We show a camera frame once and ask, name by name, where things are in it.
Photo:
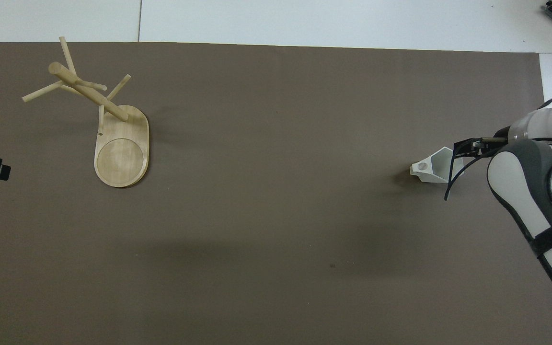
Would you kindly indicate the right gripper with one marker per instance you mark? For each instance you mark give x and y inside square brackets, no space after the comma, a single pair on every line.
[484,146]

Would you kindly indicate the white cup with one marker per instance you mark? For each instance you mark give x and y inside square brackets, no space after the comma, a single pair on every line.
[430,170]

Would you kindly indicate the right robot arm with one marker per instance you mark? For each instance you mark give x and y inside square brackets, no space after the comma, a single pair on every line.
[511,184]

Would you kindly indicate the wooden cup rack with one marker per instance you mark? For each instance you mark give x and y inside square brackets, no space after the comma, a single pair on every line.
[122,158]

